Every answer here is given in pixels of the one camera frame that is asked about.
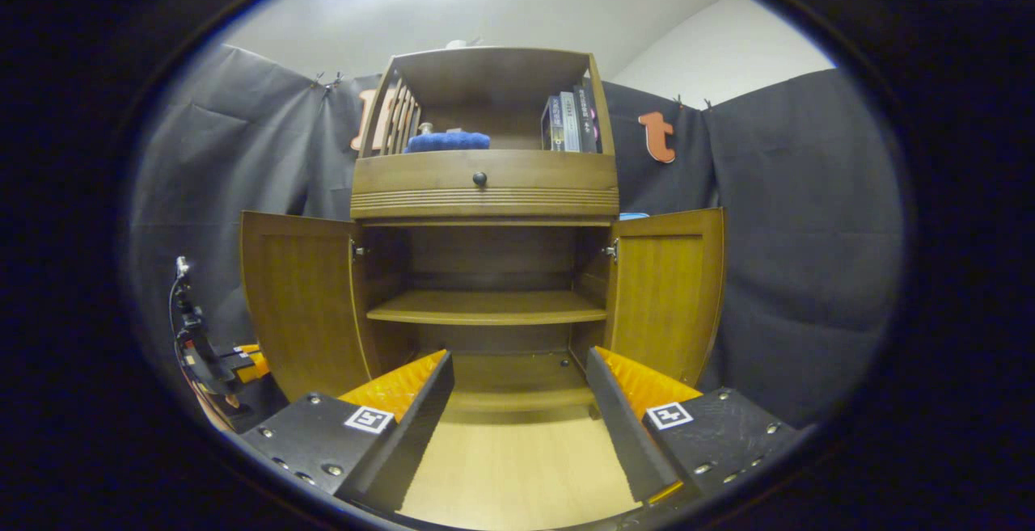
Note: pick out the blue folded towel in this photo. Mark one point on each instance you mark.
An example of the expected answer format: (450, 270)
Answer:
(449, 141)

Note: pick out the wooden cabinet drawer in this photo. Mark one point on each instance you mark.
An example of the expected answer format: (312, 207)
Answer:
(550, 171)

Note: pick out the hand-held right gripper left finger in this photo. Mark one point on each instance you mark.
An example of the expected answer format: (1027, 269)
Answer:
(408, 442)

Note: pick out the wooden shoe cabinet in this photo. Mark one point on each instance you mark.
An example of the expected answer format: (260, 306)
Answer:
(485, 208)

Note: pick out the round black drawer knob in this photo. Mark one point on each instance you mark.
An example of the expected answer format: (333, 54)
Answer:
(480, 179)

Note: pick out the dark blue book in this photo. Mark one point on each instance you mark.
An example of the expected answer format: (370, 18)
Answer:
(551, 127)

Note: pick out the metal door hinge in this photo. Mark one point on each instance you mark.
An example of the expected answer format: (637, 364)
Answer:
(356, 250)
(612, 250)

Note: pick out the wooden cabinet door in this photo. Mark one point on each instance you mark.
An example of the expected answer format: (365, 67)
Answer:
(667, 297)
(303, 305)

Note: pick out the wooden inner shelf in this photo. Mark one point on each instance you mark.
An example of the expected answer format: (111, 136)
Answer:
(485, 307)

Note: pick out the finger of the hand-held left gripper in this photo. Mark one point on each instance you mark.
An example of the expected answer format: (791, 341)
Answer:
(255, 363)

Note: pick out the small white object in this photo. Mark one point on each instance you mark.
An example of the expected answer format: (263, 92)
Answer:
(462, 44)

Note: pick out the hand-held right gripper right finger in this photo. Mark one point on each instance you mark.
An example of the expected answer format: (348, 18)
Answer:
(627, 434)

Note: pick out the black backdrop cloth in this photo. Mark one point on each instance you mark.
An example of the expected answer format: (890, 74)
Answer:
(808, 232)

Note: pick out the grey book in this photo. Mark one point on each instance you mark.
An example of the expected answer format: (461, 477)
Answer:
(570, 123)

